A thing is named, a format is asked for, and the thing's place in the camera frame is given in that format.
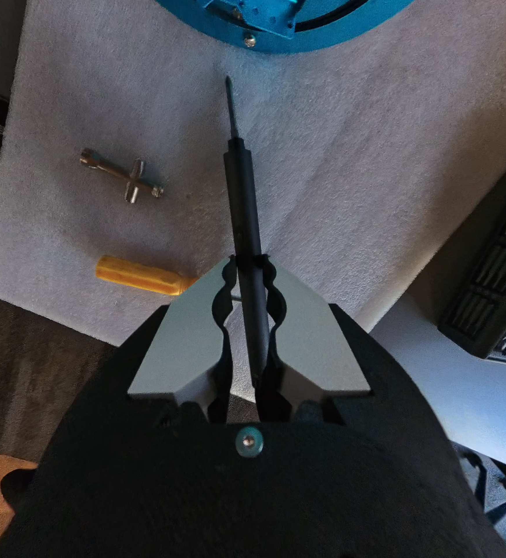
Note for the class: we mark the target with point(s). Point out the white foam sheet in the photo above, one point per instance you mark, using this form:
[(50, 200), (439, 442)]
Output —
[(366, 174)]

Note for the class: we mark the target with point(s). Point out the black screwdriver bit case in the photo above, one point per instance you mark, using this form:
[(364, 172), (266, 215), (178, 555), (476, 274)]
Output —
[(488, 283)]

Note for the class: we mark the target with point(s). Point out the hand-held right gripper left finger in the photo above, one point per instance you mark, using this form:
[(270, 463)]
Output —
[(179, 348)]

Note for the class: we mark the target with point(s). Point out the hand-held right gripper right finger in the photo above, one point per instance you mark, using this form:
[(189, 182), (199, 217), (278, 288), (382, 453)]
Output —
[(322, 348)]

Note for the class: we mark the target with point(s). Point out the metal cross wrench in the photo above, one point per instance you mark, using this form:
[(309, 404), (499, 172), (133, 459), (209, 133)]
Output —
[(133, 178)]

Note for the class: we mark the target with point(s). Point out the blue round metal turntable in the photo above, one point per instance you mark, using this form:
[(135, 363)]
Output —
[(274, 43)]

